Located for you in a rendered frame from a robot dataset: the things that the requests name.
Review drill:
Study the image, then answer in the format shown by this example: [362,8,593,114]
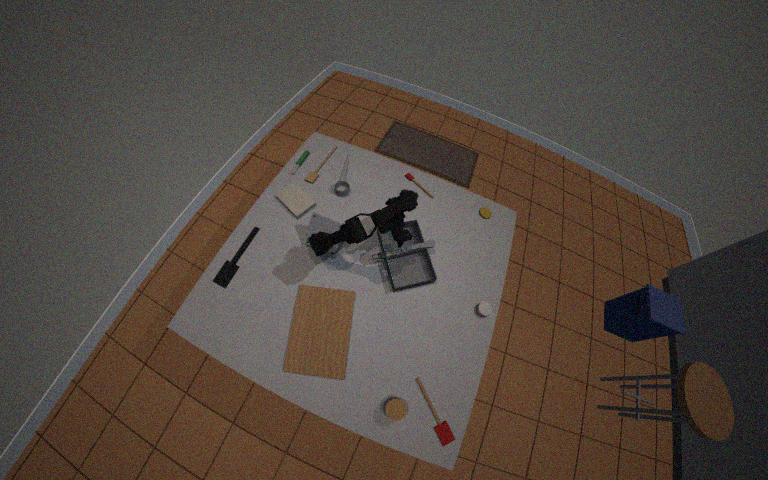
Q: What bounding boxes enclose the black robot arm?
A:
[308,190,419,256]

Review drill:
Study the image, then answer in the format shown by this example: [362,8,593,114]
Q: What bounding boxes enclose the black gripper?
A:
[390,212,412,248]

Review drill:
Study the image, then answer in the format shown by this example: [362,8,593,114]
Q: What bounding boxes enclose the grey saucepan with brown lid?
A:
[383,397,407,421]

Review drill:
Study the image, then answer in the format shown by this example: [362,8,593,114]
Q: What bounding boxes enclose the grey short cylinder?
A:
[476,301,492,317]

